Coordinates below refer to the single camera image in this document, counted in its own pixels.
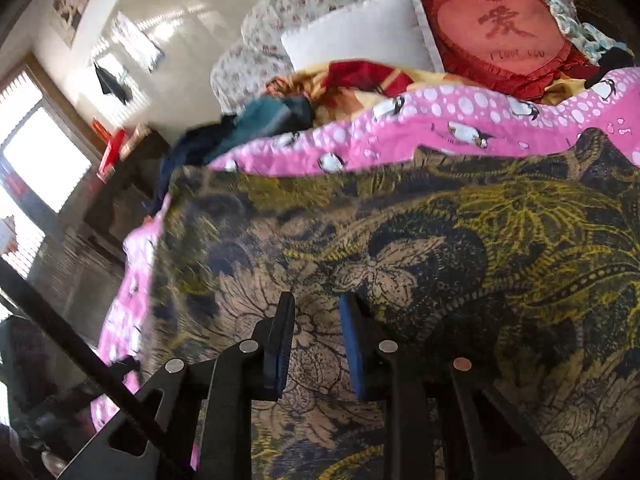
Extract brown yellow patterned garment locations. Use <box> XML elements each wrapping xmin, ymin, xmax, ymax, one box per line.
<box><xmin>143</xmin><ymin>129</ymin><xmax>639</xmax><ymax>479</ymax></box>

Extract dark blue teal clothes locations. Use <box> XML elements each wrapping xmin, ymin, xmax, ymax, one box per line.
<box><xmin>149</xmin><ymin>96</ymin><xmax>314</xmax><ymax>216</ymax></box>

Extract dark wooden cabinet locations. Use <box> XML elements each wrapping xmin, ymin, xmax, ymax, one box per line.
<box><xmin>80</xmin><ymin>125</ymin><xmax>169</xmax><ymax>266</ymax></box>

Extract red box on cabinet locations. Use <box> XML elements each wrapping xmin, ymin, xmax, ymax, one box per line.
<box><xmin>91</xmin><ymin>118</ymin><xmax>127</xmax><ymax>179</ymax></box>

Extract pink penguin blanket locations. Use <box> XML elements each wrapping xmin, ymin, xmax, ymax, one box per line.
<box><xmin>89</xmin><ymin>66</ymin><xmax>640</xmax><ymax>470</ymax></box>

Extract red yellow blanket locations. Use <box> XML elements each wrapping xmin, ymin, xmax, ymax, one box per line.
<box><xmin>265</xmin><ymin>60</ymin><xmax>475</xmax><ymax>126</ymax></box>

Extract red heart cushion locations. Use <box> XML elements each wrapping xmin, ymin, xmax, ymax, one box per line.
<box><xmin>421</xmin><ymin>0</ymin><xmax>598</xmax><ymax>102</ymax></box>

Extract white square pillow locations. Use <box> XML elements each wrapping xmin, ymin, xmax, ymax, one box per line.
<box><xmin>281</xmin><ymin>0</ymin><xmax>445</xmax><ymax>73</ymax></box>

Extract framed wall photo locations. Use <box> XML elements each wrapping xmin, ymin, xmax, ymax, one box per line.
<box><xmin>49</xmin><ymin>0</ymin><xmax>90</xmax><ymax>48</ymax></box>

